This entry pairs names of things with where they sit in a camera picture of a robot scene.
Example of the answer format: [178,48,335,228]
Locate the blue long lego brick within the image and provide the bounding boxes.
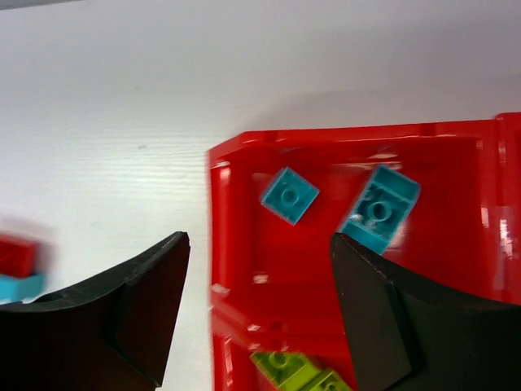
[0,274,44,302]

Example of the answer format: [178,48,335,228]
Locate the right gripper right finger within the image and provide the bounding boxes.
[331,233,520,390]

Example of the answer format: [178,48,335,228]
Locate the red compartment tray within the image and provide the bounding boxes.
[208,112,520,390]

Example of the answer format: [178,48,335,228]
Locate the green square lego brick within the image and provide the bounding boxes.
[250,352,321,391]
[306,369,352,391]

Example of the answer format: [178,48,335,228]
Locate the blue small lego brick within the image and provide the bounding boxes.
[260,167,320,226]

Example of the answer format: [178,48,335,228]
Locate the blue oval lego brick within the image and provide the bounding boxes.
[338,165,421,255]

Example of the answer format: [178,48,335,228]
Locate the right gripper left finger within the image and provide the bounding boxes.
[1,231,190,390]

